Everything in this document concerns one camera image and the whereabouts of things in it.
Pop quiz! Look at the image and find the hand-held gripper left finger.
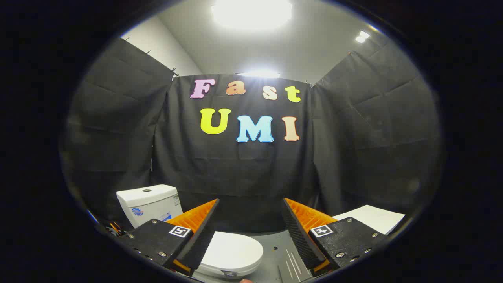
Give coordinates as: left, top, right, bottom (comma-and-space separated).
117, 198, 220, 277

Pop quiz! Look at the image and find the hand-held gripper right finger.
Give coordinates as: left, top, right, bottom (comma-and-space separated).
281, 197, 389, 277

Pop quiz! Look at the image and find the white ceramic toilet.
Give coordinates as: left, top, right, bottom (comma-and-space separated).
116, 184, 264, 280

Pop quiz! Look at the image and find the black backdrop cloth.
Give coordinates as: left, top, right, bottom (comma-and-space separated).
59, 37, 442, 233

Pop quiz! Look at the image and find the white panelled board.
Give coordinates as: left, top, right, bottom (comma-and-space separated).
332, 204, 406, 235

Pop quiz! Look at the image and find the ceiling light behind cloth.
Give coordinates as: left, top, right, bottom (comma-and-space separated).
236, 70, 281, 78

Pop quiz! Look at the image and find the large ceiling light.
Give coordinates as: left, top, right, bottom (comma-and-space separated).
211, 0, 294, 30

